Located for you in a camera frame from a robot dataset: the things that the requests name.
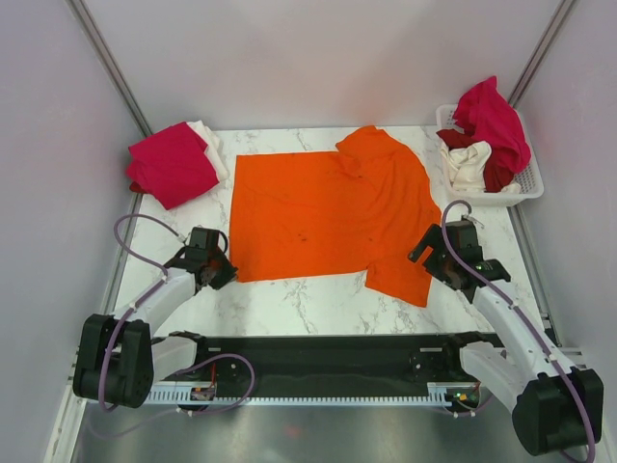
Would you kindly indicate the folded white t shirt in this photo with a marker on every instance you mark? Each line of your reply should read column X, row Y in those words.
column 212, row 150

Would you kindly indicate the dark red t shirt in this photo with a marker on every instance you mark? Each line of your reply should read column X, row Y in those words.
column 496, row 174

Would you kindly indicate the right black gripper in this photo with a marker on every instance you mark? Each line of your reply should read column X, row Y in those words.
column 431, row 237

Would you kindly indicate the crumpled white t shirt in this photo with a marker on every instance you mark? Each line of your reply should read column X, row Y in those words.
column 463, row 171

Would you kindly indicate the folded magenta t shirt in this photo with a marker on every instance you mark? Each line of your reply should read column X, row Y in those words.
column 171, row 165

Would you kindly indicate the white plastic basket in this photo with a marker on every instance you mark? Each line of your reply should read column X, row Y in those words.
column 530, row 181

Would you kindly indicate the white slotted cable duct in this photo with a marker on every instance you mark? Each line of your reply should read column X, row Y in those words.
column 183, row 394

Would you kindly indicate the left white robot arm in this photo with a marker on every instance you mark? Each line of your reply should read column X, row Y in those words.
column 119, row 357

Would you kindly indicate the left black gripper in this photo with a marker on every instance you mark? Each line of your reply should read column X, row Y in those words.
column 228, row 274

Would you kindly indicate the orange t shirt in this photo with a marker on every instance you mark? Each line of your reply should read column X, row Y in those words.
column 361, row 207

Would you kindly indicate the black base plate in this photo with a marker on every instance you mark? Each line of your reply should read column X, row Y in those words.
column 333, row 365

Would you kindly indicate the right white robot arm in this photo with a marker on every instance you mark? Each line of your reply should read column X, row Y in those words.
column 554, row 404

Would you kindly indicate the crumpled magenta t shirt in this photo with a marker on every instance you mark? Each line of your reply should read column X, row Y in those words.
column 485, row 115

